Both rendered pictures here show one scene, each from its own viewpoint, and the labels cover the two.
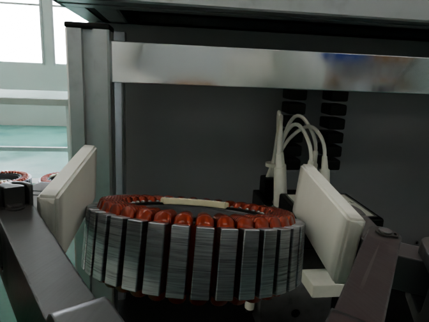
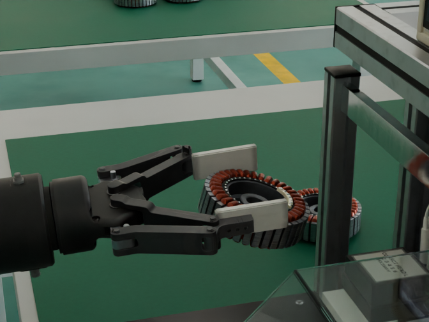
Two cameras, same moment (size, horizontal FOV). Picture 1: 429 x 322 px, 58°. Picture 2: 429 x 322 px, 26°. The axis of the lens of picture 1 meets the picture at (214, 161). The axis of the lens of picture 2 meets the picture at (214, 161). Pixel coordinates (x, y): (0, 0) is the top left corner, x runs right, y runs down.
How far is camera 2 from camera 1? 90 cm
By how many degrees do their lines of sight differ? 78
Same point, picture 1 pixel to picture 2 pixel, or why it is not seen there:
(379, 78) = not seen: outside the picture
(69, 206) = (208, 163)
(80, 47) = (327, 84)
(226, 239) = (207, 196)
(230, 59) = (377, 122)
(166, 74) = (356, 117)
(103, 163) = (327, 160)
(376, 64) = not seen: outside the picture
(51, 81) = not seen: outside the picture
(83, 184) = (230, 159)
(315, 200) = (253, 210)
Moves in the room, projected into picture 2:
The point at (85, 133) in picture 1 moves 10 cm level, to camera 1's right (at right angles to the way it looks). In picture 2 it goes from (327, 137) to (350, 174)
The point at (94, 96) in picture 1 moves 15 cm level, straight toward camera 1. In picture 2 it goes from (329, 116) to (203, 138)
